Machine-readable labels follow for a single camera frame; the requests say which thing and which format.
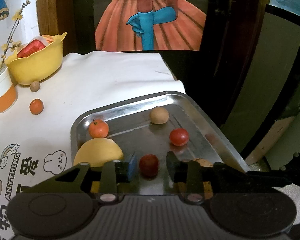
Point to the brown potato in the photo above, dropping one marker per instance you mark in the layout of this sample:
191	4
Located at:
194	185

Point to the yellow plastic bowl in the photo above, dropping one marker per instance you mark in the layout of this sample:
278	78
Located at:
39	65

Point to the small brown nut by bowl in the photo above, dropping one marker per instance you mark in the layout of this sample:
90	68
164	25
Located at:
34	86

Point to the orange white cup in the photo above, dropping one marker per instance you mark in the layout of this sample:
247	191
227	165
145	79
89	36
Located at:
8	94

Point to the yellow orange fruit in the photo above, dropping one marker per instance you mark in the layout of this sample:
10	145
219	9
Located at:
97	152

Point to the tangerine with stem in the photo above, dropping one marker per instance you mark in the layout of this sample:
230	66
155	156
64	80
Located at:
98	129

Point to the brown wooden frame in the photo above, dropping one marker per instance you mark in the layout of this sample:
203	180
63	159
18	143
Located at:
47	17

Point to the red packet in bowl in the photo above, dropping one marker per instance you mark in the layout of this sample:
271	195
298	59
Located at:
33	47

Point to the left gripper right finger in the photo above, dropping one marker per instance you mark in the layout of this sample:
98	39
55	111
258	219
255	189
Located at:
224	178

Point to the yellow flower twig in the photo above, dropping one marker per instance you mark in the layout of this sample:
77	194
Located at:
10	44

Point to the white tablecloth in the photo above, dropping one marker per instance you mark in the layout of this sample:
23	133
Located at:
36	147

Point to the silver metal tray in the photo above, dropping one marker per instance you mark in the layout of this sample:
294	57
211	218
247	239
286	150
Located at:
130	127

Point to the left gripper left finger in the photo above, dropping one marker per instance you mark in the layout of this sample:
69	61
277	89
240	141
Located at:
98	182

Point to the red cherry tomato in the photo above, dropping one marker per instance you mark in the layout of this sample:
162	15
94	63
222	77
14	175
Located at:
179	136
149	166

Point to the orange dress lady painting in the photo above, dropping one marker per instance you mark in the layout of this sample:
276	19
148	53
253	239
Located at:
136	25

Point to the small tangerine on cloth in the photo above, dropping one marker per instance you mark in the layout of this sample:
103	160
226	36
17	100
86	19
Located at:
36	106

